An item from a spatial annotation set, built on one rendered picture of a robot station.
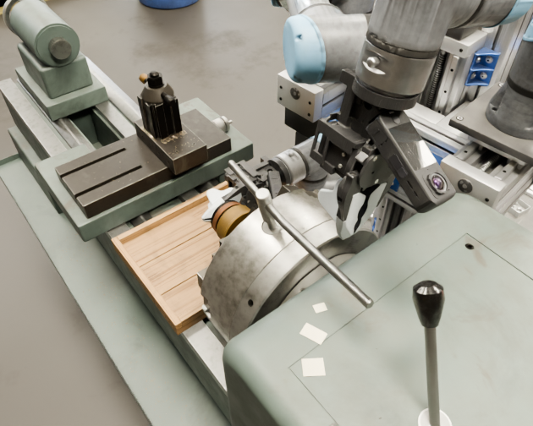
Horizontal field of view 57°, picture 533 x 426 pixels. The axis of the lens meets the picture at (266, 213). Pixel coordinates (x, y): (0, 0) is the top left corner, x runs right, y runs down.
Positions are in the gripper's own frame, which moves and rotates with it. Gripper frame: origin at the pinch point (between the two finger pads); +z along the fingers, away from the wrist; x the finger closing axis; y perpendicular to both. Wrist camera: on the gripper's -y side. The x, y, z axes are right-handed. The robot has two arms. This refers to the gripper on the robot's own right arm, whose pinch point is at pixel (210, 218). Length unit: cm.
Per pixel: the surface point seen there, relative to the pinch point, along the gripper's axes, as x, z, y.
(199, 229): -19.3, -4.5, 14.6
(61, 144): -21, 9, 72
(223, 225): 2.5, 0.0, -5.2
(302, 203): 15.5, -6.8, -19.4
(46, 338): -108, 41, 75
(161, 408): -54, 23, -3
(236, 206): 3.9, -4.1, -3.8
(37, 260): -108, 29, 117
